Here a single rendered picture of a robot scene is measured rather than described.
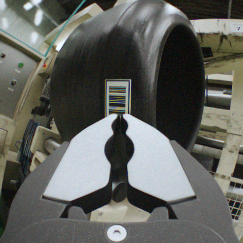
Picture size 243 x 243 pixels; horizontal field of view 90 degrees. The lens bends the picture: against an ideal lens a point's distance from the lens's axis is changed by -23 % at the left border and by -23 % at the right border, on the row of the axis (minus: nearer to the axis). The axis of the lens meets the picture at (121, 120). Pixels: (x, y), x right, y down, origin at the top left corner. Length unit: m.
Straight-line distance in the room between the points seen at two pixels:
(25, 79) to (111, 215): 0.76
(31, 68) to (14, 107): 0.22
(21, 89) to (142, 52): 0.72
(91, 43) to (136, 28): 0.08
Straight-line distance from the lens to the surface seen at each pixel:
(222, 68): 0.95
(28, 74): 0.89
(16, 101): 0.88
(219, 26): 0.92
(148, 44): 0.27
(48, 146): 0.52
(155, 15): 0.32
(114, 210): 0.32
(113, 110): 0.23
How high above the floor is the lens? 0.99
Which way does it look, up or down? 9 degrees up
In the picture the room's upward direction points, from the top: 20 degrees clockwise
